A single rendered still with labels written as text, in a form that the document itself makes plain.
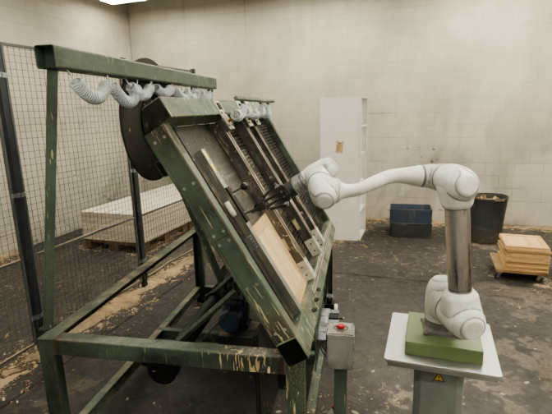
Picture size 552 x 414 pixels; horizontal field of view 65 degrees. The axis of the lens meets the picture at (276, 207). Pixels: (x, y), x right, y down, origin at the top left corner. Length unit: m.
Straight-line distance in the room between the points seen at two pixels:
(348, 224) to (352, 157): 0.98
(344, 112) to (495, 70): 2.51
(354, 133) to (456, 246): 4.39
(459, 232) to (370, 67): 5.86
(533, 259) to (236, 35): 5.87
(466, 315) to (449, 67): 5.87
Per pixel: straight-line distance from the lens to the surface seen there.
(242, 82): 8.23
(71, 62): 2.28
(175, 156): 1.93
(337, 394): 2.20
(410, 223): 6.71
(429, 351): 2.25
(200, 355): 2.22
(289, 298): 2.23
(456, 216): 1.95
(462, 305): 2.06
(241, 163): 2.54
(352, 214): 6.40
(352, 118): 6.22
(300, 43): 7.92
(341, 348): 2.04
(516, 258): 5.37
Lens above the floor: 1.90
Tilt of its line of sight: 13 degrees down
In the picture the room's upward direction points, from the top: 2 degrees counter-clockwise
